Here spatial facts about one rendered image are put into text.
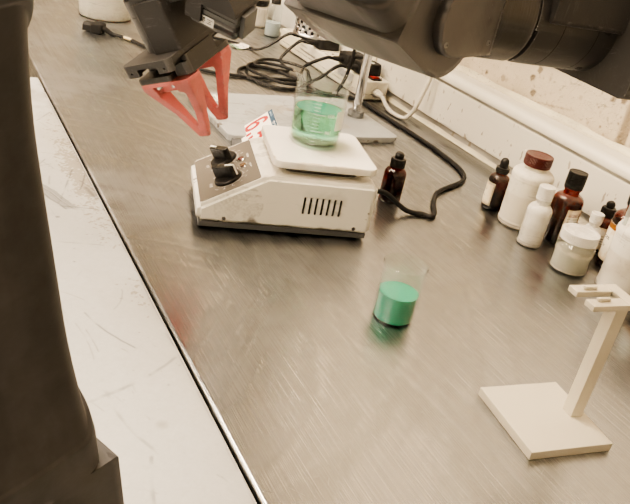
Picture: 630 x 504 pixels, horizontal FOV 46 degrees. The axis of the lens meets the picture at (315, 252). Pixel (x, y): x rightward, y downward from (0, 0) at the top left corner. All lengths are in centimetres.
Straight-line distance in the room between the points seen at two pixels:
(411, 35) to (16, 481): 23
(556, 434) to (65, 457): 45
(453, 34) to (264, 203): 50
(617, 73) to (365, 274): 41
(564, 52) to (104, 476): 33
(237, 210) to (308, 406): 30
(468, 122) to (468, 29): 92
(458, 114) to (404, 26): 98
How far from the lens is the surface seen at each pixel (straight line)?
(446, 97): 134
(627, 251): 91
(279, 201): 83
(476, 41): 38
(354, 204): 85
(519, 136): 120
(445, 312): 77
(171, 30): 74
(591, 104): 117
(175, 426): 56
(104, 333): 65
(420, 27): 34
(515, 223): 102
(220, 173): 85
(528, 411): 66
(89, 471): 30
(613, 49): 48
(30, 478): 29
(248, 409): 59
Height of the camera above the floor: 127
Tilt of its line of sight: 27 degrees down
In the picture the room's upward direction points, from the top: 12 degrees clockwise
